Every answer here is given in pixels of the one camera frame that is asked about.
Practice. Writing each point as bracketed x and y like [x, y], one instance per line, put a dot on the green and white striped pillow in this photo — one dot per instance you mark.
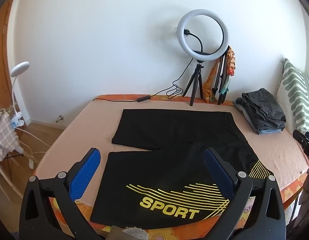
[294, 92]

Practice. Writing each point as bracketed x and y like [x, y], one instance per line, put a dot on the folded blue jeans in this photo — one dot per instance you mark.
[244, 112]

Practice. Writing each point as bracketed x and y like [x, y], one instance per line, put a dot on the white clip desk lamp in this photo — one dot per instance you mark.
[19, 68]

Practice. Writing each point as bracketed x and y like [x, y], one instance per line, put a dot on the folded grey tripod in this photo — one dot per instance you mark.
[220, 67]

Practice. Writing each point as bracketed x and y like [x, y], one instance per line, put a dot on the metal door stopper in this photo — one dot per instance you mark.
[60, 117]

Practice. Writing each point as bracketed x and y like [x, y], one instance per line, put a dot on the pink bed sheet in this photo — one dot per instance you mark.
[269, 155]

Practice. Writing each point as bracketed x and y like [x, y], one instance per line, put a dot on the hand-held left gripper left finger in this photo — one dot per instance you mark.
[87, 172]

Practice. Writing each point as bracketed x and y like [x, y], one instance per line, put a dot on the black pants with yellow print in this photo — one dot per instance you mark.
[169, 135]

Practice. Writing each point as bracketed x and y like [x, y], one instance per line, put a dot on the folded grey pants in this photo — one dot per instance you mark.
[264, 105]

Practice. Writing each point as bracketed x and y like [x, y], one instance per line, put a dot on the orange floral mattress cover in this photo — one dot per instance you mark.
[169, 233]

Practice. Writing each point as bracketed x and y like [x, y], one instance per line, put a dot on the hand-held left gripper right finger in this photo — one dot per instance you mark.
[219, 177]

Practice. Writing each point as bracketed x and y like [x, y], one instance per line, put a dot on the colourful scarf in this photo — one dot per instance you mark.
[231, 62]

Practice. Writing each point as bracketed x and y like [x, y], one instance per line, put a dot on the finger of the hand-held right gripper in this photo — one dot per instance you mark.
[299, 135]

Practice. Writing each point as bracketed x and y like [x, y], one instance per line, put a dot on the dark cloth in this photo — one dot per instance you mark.
[307, 192]

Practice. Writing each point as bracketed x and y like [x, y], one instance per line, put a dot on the small black tripod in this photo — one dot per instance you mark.
[198, 75]

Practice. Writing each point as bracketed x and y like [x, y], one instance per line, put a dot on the person's left hand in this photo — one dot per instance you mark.
[135, 232]

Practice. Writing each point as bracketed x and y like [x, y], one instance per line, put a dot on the wooden door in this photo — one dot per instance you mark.
[0, 55]

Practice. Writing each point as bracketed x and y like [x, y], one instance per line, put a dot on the plaid cloth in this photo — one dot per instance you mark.
[4, 130]

